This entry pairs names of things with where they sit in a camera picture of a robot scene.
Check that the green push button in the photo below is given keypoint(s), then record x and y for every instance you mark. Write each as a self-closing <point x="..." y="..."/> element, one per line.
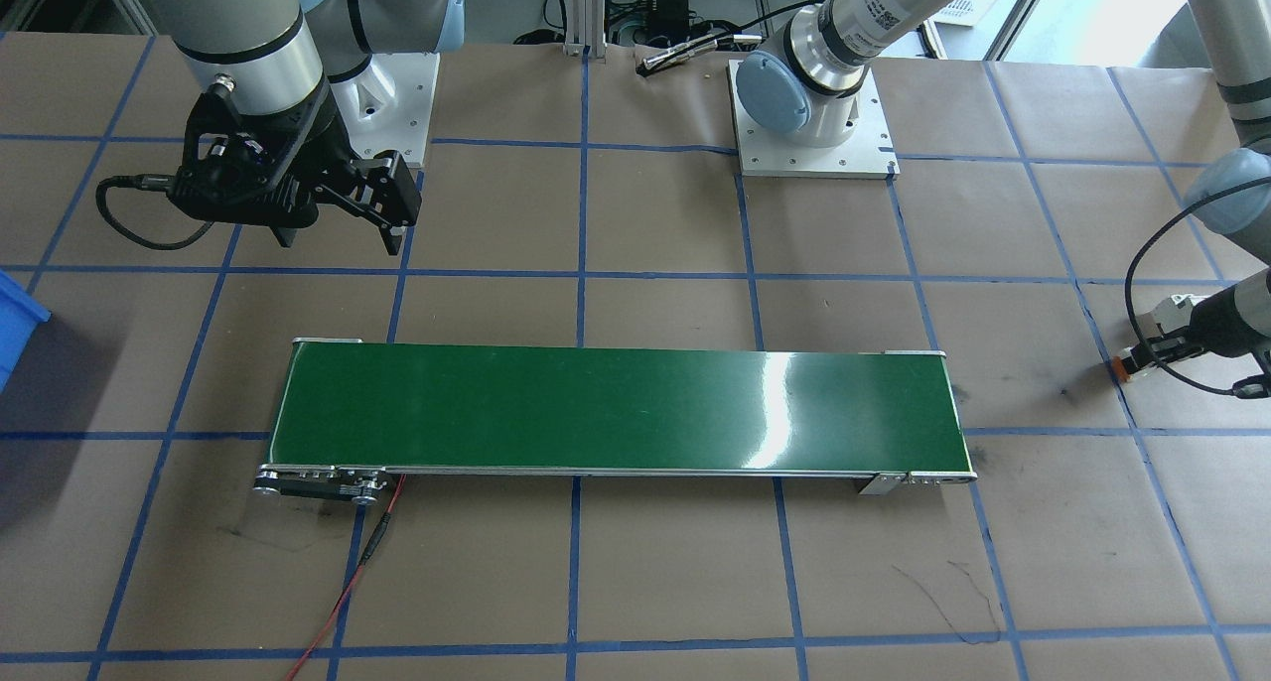
<point x="1119" y="366"/>

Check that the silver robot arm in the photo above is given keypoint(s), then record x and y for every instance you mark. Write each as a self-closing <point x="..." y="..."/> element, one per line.
<point x="844" y="46"/>
<point x="238" y="26"/>

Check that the white circuit breaker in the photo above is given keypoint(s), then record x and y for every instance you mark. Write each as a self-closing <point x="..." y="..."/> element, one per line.
<point x="1177" y="309"/>

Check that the green conveyor belt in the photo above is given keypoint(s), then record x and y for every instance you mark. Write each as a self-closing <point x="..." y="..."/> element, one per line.
<point x="616" y="413"/>

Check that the black power adapter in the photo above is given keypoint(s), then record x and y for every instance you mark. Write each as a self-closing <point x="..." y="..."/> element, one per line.
<point x="671" y="13"/>

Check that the blue plastic bin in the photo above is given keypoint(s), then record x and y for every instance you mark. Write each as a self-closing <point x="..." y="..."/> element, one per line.
<point x="15" y="324"/>

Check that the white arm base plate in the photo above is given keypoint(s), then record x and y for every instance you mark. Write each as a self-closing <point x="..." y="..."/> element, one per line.
<point x="854" y="150"/>
<point x="397" y="105"/>

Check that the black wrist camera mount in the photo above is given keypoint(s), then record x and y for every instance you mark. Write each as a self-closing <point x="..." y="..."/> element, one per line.
<point x="223" y="170"/>

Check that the metal frame bar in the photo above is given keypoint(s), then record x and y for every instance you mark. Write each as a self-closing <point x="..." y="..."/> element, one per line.
<point x="586" y="11"/>

